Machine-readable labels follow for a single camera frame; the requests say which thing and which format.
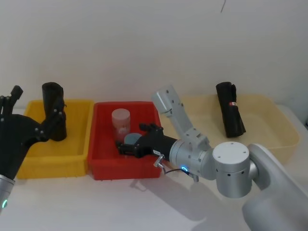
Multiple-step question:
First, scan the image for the white table cloth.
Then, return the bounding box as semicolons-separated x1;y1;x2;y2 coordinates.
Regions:
0;103;308;231

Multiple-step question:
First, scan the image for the cream plastic bin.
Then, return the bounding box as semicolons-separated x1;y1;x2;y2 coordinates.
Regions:
156;93;301;167

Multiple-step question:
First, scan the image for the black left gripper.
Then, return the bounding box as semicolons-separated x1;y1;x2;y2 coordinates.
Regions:
0;85;67;180

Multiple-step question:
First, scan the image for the black bag roll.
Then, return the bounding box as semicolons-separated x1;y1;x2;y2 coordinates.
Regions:
42;82;67;142
215;81;247;139

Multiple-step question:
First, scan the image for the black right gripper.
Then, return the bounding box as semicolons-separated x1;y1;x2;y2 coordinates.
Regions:
115;122;180;161

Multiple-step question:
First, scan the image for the clear jar with pink lid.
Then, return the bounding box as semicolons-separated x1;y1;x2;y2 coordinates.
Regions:
111;108;132;140

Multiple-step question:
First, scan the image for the yellow plastic bin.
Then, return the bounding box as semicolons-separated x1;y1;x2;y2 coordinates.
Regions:
16;99;95;180

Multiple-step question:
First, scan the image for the red plastic bin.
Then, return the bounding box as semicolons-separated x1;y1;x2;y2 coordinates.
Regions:
87;101;162;180

